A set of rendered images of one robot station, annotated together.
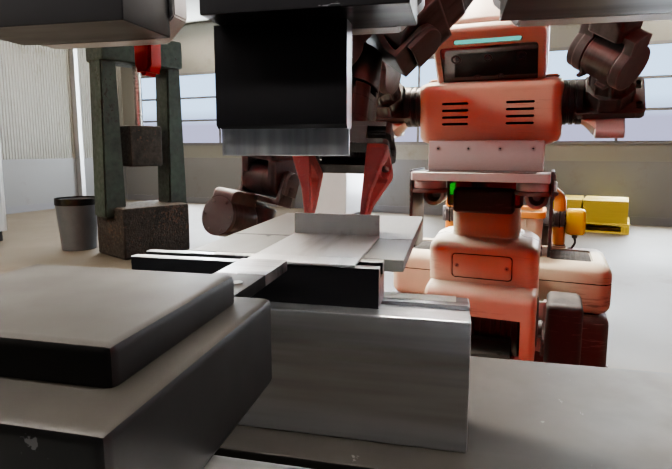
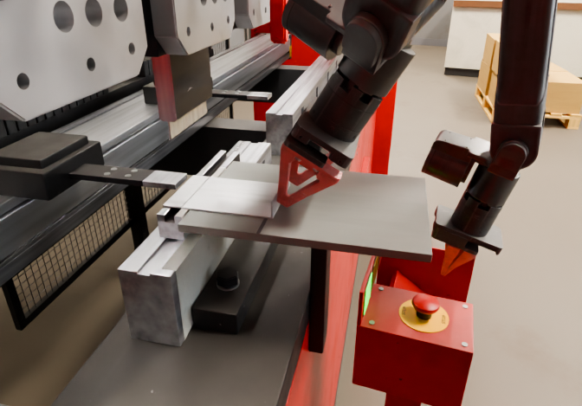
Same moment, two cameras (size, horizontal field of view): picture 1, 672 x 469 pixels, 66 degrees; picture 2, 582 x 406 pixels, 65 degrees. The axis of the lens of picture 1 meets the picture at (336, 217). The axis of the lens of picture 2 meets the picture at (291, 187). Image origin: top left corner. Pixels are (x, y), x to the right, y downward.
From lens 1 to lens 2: 0.71 m
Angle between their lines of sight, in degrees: 87
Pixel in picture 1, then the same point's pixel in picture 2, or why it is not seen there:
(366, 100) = (330, 93)
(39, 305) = (28, 144)
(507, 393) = (202, 381)
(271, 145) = (191, 116)
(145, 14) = not seen: hidden behind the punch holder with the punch
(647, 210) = not seen: outside the picture
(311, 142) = (180, 122)
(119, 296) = (27, 150)
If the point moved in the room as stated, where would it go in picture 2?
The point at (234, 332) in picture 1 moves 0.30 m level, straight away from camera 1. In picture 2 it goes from (16, 172) to (259, 153)
